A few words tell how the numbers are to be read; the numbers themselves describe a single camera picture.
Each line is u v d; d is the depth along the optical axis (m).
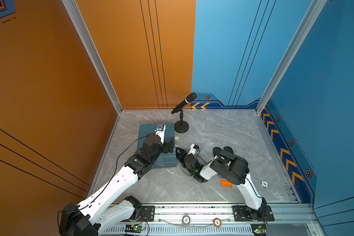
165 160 0.81
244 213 0.73
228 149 0.96
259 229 0.71
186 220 0.67
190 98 0.85
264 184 0.83
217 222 0.71
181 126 1.06
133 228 0.71
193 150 0.88
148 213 0.74
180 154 0.84
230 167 0.55
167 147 0.68
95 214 0.40
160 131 0.64
